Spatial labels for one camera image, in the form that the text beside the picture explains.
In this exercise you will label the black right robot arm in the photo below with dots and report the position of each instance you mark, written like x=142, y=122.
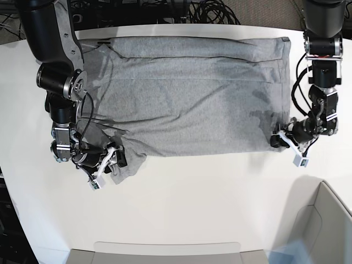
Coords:
x=49, y=31

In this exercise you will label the grey tray bottom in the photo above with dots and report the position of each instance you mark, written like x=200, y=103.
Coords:
x=108, y=252

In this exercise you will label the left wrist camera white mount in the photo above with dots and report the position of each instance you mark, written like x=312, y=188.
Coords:
x=299, y=159

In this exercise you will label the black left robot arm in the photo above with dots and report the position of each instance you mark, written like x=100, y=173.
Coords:
x=323, y=52

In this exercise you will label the black cable bundle background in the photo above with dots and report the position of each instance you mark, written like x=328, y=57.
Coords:
x=272, y=14

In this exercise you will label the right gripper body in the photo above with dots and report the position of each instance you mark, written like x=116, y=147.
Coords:
x=89, y=159

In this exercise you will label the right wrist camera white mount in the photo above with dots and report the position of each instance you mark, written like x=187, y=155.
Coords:
x=101, y=170

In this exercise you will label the grey bin right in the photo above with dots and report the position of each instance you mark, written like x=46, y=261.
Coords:
x=322, y=231

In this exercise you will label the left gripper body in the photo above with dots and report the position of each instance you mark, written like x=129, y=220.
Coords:
x=303, y=131

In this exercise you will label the grey T-shirt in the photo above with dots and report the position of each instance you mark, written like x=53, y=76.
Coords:
x=184, y=96

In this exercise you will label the blue blurred object bottom right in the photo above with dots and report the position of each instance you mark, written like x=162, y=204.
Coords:
x=291, y=251

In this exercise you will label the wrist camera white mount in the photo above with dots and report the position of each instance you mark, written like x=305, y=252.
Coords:
x=299, y=159
x=101, y=170

